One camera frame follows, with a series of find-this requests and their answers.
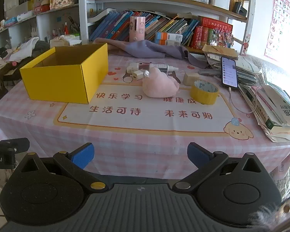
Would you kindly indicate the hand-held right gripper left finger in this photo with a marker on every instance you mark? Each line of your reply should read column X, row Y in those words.
column 83, row 156

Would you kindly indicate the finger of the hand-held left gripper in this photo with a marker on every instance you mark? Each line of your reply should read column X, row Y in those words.
column 12, row 145

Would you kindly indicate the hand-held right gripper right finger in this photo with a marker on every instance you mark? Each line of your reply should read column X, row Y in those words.
column 198, row 154

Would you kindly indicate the yellow sponge block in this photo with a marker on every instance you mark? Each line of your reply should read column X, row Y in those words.
column 203, row 98

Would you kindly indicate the yellow cardboard box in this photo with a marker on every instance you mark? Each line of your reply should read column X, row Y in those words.
column 58, row 84

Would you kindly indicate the beige block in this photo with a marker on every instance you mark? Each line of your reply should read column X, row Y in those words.
column 191, row 79

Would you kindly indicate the pink plush toy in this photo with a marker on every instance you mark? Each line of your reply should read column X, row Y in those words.
column 159, row 84

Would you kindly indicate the white cube charger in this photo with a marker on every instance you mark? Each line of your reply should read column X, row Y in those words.
column 137, row 75

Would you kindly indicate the dark garment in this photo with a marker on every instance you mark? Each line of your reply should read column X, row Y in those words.
column 4, row 77

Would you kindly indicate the smartphone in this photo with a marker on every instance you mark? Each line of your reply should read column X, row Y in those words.
column 229, row 71

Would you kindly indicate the pile of books and papers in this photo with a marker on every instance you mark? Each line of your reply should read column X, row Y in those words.
column 275, row 108

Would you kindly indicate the grey furry garment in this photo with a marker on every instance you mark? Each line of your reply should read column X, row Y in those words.
column 268, row 217

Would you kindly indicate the white garment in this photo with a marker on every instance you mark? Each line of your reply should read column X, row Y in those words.
column 24, row 49

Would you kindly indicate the brown envelope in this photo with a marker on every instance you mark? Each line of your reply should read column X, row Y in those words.
column 222, row 52

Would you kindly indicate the beige cloth bundle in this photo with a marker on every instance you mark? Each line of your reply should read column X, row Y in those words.
column 62, row 41

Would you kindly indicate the purple cloth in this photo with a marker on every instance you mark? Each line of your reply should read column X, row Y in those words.
column 145, row 48

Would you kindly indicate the stack of small orange boxes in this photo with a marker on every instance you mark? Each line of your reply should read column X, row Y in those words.
column 169, row 38

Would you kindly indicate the red boxes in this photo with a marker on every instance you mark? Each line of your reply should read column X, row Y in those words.
column 207, row 32

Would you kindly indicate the small red bottle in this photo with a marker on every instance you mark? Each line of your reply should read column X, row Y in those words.
column 66, row 30

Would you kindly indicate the white tissue pack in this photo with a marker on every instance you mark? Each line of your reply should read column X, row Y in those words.
column 25, row 17

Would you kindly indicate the row of colourful books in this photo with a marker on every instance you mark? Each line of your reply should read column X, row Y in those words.
column 111, row 26

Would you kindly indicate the pink cylindrical holder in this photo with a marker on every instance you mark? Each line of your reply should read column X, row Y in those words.
column 137, row 29

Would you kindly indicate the red pot with cream lid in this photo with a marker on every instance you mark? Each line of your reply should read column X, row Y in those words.
column 42, row 6

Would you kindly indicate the white bookshelf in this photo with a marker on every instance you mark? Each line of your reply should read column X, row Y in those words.
column 83, row 9

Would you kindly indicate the black small box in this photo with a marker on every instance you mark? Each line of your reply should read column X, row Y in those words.
column 239, row 9

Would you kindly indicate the alphabet wall poster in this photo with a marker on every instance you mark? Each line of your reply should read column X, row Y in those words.
column 282, row 26

